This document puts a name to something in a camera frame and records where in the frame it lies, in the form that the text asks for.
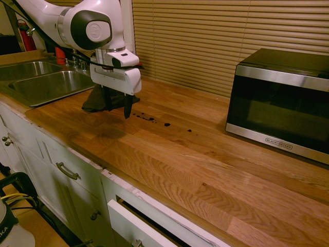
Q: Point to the chrome sink faucet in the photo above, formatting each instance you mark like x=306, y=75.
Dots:
x=77, y=63

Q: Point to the white kitchen cabinet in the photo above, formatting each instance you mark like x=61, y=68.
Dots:
x=38, y=164

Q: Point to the red fire extinguisher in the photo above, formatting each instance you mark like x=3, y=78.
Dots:
x=28, y=41

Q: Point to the wide beige window blind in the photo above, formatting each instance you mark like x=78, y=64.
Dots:
x=205, y=38

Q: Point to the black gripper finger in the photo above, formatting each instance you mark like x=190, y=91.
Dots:
x=108, y=99
x=127, y=108

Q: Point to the round metal cabinet knob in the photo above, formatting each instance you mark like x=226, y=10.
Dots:
x=4, y=139
x=8, y=143
x=95, y=215

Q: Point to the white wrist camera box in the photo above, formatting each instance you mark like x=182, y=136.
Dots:
x=124, y=59

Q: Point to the white plastic container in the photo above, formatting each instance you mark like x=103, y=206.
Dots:
x=130, y=47

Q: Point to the stainless steel double sink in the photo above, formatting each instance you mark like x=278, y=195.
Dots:
x=48, y=82

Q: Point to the dark grey cleaning cloth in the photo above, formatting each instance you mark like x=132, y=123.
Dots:
x=95, y=101

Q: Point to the red plastic bottle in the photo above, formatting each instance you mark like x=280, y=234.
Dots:
x=60, y=56

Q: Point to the dark spill droplet cluster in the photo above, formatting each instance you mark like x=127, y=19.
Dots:
x=147, y=118

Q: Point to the black steel microwave oven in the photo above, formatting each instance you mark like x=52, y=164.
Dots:
x=277, y=103

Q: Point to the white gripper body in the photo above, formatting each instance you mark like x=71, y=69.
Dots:
x=115, y=79

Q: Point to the black metal cart frame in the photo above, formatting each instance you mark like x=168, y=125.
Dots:
x=25, y=180

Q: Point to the black box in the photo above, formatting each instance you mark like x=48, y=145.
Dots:
x=9, y=44

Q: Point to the white open drawer front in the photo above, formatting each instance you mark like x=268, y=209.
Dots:
x=133, y=226

